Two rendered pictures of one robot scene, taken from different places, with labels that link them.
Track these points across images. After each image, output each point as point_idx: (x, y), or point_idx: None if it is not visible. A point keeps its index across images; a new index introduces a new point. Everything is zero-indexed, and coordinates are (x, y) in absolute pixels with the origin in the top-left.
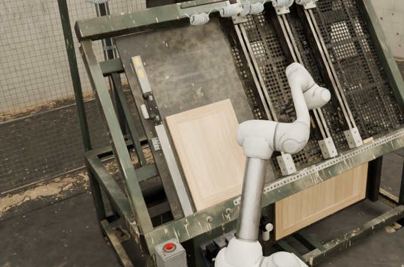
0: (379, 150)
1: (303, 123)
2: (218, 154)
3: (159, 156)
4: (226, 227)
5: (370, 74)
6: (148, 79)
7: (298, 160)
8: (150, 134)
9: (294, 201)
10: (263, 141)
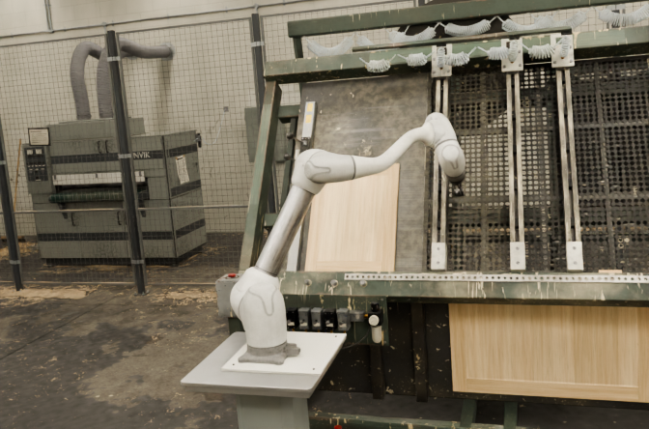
0: (618, 289)
1: (351, 157)
2: (356, 221)
3: None
4: (326, 300)
5: None
6: (317, 128)
7: None
8: None
9: (486, 340)
10: (300, 165)
